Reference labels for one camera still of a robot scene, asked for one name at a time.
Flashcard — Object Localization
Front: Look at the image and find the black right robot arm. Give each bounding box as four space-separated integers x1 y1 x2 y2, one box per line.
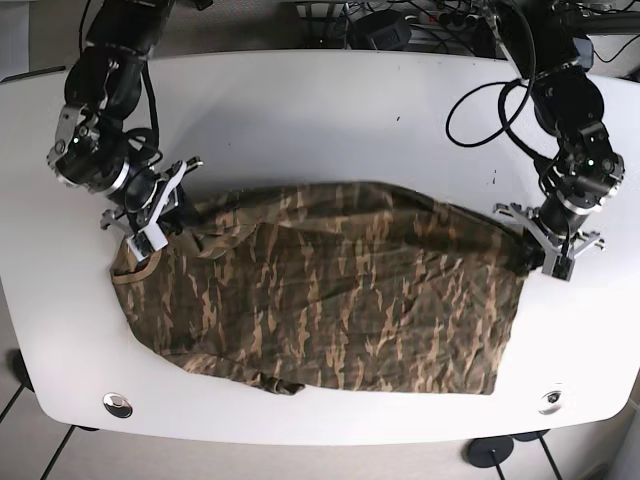
47 1 197 234

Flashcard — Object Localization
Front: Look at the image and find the black round stand base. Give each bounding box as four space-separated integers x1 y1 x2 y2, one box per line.
464 436 514 469

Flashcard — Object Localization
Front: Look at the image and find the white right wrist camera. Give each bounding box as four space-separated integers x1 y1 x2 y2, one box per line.
126 224 168 262

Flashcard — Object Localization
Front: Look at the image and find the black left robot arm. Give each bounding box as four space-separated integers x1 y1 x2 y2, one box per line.
478 1 625 281

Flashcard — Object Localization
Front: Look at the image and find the brown cloth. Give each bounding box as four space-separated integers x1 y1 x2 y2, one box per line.
111 183 531 395

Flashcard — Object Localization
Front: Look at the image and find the right silver table grommet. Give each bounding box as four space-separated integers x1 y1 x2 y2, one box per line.
536 389 565 416

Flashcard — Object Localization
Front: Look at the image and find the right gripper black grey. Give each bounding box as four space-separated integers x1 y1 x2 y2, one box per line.
100 157 203 240

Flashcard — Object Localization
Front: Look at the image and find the left silver table grommet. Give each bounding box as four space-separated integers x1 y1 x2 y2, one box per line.
102 392 133 419

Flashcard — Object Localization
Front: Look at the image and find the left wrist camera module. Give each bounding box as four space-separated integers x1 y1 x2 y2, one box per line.
541 254 575 281

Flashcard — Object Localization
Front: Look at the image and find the silver table grommet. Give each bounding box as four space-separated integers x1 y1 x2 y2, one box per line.
102 392 133 419
536 389 565 416

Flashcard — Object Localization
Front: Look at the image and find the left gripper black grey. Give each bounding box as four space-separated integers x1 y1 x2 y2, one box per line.
493 196 605 270

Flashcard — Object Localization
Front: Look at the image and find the black box under table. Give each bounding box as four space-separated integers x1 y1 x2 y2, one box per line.
347 9 412 51

